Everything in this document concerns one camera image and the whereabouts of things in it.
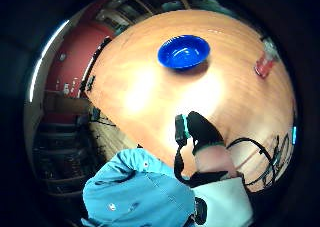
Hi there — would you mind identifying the blue bowl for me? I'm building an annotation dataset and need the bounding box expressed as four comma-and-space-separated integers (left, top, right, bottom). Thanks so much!
157, 34, 212, 71

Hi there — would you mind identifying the wooden shelf unit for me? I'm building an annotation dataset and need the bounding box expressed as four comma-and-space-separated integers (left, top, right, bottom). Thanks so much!
98, 0, 189, 33

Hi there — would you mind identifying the red clear plastic bottle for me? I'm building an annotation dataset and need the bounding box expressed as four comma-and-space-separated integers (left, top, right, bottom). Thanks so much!
254, 36, 282, 79

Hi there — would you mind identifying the black clamp with cable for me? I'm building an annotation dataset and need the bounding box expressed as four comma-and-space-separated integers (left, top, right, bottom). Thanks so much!
79, 36, 113, 94

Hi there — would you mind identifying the brown cardboard box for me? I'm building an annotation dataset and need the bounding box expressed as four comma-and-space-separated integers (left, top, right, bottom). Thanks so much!
43, 91, 92, 115

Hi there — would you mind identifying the person in blue shirt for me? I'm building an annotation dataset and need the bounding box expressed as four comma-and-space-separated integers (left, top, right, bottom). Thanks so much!
80, 148, 198, 227

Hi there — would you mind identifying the dark storage rack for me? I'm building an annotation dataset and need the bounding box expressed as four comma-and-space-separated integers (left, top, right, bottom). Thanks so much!
32, 113, 103, 201

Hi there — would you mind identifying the black cable bundle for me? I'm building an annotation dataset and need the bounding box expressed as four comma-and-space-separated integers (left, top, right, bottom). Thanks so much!
226, 132, 292, 190

